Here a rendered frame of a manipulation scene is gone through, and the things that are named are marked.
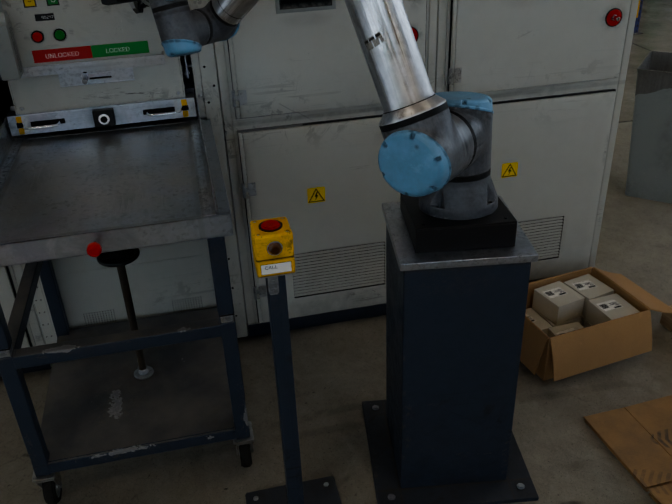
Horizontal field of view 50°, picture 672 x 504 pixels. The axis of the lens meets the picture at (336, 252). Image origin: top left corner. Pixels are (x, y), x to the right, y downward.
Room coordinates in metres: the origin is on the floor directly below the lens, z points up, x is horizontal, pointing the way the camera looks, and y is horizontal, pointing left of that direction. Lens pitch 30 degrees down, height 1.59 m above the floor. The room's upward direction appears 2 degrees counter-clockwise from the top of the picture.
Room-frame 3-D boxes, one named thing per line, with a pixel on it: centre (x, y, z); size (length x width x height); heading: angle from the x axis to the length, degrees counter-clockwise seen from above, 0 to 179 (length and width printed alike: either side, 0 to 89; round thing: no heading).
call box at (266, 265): (1.32, 0.13, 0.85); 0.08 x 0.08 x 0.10; 12
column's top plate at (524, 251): (1.56, -0.29, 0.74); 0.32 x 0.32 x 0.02; 3
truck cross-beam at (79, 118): (2.10, 0.68, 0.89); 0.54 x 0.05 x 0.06; 102
